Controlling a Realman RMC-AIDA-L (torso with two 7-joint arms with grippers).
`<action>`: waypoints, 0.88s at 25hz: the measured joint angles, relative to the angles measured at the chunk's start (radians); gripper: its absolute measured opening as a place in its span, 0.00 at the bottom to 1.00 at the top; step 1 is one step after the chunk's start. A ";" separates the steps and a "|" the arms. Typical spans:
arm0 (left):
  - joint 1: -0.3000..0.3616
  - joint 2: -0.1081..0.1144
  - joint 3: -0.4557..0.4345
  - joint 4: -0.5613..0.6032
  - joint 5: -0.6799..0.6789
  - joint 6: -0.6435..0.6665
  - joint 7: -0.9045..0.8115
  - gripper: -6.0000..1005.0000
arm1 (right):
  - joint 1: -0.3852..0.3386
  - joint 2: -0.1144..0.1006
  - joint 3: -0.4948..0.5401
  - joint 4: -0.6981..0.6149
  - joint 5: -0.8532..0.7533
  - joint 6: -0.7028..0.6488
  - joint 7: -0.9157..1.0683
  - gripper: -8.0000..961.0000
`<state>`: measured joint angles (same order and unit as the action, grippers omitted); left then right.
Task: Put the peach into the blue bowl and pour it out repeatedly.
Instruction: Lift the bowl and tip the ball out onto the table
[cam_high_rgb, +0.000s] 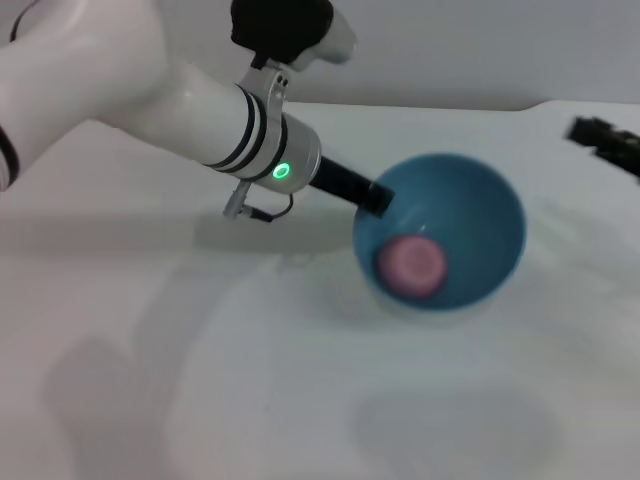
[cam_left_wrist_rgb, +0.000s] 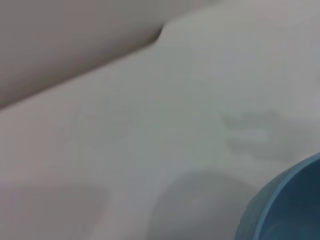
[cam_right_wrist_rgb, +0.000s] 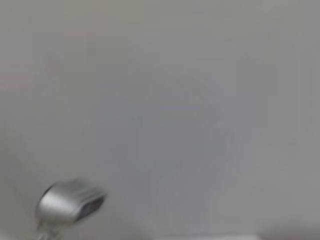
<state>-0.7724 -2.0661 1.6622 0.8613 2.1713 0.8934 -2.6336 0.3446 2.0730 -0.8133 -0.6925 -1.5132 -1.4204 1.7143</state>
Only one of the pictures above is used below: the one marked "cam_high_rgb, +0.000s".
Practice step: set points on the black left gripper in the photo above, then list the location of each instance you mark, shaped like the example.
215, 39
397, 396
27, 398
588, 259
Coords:
337, 177

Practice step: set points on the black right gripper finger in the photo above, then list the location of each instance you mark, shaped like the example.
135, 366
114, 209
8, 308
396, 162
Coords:
595, 132
625, 160

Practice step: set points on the pink toy peach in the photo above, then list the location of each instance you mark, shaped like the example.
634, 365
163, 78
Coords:
412, 265

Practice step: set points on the blue plastic bowl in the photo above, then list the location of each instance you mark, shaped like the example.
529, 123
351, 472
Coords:
475, 220

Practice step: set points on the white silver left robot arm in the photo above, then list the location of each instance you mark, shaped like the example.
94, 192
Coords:
150, 95

